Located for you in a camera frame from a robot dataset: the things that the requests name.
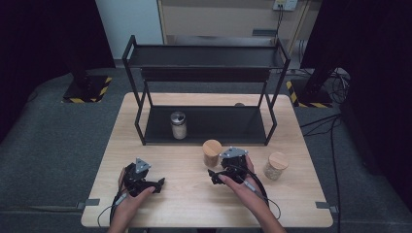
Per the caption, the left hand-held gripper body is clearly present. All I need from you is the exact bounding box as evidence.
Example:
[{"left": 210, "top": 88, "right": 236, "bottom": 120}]
[{"left": 123, "top": 157, "right": 153, "bottom": 197}]

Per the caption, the left hand-held gripper cable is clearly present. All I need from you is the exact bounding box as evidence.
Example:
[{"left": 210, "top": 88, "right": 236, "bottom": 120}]
[{"left": 97, "top": 181, "right": 129, "bottom": 228}]

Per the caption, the beige wooden cabinet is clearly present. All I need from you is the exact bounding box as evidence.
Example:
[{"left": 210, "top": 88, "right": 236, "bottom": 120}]
[{"left": 156, "top": 0, "right": 322, "bottom": 47}]

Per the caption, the black stand with striped base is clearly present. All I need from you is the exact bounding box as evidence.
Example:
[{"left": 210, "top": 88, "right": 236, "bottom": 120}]
[
  {"left": 61, "top": 61, "right": 114, "bottom": 105},
  {"left": 285, "top": 66, "right": 338, "bottom": 109}
]

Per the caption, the grey table bracket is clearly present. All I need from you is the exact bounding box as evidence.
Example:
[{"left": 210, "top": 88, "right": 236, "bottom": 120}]
[
  {"left": 315, "top": 201, "right": 340, "bottom": 215},
  {"left": 76, "top": 198, "right": 101, "bottom": 211}
]

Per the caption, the brown jar with wooden lid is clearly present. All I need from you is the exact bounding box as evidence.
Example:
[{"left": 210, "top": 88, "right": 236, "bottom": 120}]
[{"left": 202, "top": 139, "right": 223, "bottom": 169}]

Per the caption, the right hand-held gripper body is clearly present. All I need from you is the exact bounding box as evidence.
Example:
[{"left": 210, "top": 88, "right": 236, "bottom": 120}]
[{"left": 219, "top": 146, "right": 251, "bottom": 184}]

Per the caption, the person's left hand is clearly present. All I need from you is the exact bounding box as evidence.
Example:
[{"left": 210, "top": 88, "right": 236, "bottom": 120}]
[{"left": 113, "top": 167, "right": 156, "bottom": 215}]

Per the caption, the glass jar with metal lid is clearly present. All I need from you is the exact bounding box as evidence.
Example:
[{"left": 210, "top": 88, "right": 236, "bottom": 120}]
[{"left": 170, "top": 111, "right": 189, "bottom": 141}]

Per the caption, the black metal shelf rack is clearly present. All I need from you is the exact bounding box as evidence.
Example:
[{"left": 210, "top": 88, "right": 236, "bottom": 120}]
[{"left": 121, "top": 34, "right": 292, "bottom": 147}]

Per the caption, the black socket cable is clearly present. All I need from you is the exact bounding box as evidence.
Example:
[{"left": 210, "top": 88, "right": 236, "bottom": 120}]
[{"left": 273, "top": 7, "right": 285, "bottom": 47}]

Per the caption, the hand-held gripper cable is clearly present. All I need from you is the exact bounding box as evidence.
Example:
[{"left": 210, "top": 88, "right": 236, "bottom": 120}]
[
  {"left": 226, "top": 164, "right": 282, "bottom": 221},
  {"left": 97, "top": 181, "right": 129, "bottom": 228}
]

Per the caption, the right hand-held gripper cable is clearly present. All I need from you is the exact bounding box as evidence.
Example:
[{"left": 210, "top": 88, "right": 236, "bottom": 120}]
[{"left": 226, "top": 164, "right": 282, "bottom": 221}]

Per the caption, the black curtain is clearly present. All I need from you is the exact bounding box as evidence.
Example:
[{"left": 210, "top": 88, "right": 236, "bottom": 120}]
[
  {"left": 299, "top": 0, "right": 412, "bottom": 203},
  {"left": 0, "top": 0, "right": 117, "bottom": 145}
]

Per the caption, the bundle of floor cables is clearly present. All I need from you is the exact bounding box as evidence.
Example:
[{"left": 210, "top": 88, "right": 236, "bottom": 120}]
[{"left": 325, "top": 67, "right": 352, "bottom": 105}]

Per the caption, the person's right hand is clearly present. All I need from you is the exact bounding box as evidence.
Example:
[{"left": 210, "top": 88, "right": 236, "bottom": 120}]
[{"left": 218, "top": 155, "right": 270, "bottom": 214}]

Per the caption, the pale jar with wooden lid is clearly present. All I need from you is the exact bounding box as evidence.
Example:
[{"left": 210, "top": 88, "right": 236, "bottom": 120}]
[{"left": 262, "top": 151, "right": 290, "bottom": 182}]

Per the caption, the long black floor cable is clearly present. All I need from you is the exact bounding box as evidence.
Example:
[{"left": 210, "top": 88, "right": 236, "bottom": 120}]
[{"left": 299, "top": 113, "right": 343, "bottom": 233}]

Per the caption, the white wall socket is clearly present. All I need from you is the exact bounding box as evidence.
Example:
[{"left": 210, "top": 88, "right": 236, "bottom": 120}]
[{"left": 272, "top": 0, "right": 298, "bottom": 12}]

